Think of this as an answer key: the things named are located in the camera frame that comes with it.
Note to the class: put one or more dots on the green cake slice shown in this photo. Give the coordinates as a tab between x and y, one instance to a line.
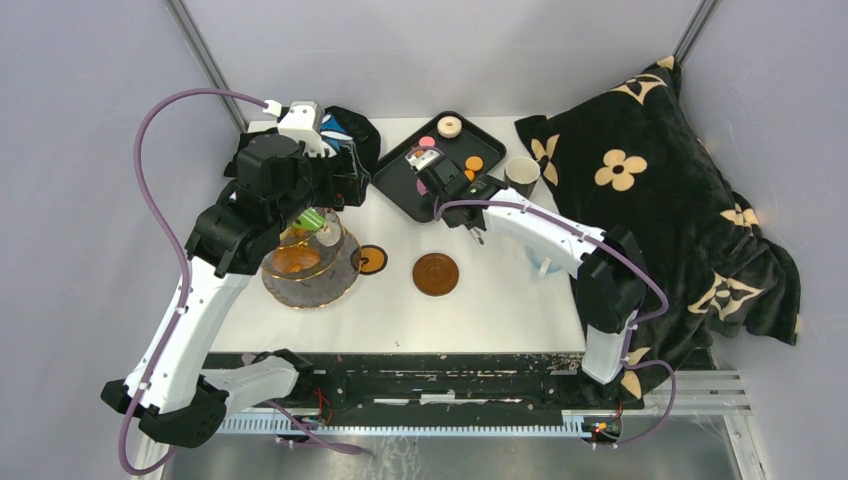
309	220

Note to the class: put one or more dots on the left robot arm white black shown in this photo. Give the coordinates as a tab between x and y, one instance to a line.
173	398

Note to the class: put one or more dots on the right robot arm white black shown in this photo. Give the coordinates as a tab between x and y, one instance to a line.
610	279

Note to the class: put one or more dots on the metal tongs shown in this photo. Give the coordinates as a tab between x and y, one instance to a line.
477	234

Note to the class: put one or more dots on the pink frosted cupcake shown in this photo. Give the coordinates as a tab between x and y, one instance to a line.
421	188

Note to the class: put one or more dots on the orange black round coaster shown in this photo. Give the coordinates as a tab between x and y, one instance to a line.
370	259

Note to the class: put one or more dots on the black serving tray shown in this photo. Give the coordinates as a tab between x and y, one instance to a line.
393	176

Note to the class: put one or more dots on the pink macaron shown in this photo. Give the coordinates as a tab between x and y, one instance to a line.
426	142

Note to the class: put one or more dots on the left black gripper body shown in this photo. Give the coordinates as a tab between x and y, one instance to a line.
351	176

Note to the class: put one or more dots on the brown round coaster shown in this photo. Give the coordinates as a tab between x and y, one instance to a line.
435	274

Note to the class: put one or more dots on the small orange cookie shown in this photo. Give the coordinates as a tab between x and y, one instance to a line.
474	163

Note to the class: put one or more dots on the black flower-print cloth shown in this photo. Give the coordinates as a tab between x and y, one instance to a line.
338	126

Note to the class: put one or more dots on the white mug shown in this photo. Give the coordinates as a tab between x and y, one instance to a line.
542	265

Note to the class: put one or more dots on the white ring donut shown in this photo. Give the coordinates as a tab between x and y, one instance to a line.
449	126

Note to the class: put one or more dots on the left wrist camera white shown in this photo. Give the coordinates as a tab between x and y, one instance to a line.
301	122

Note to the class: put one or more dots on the black floral blanket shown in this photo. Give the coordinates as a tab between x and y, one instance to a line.
628	157

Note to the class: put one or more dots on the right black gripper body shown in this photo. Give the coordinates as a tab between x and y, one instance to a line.
444	175

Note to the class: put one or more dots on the black paper cup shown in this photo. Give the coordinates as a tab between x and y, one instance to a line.
522	175

